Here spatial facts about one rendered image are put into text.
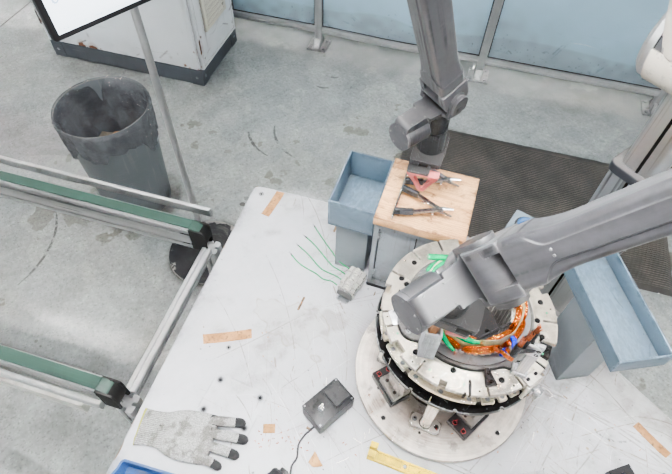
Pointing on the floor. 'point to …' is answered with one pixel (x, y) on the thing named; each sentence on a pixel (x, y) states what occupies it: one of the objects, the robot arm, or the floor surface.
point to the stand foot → (182, 258)
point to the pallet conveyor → (25, 365)
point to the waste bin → (129, 166)
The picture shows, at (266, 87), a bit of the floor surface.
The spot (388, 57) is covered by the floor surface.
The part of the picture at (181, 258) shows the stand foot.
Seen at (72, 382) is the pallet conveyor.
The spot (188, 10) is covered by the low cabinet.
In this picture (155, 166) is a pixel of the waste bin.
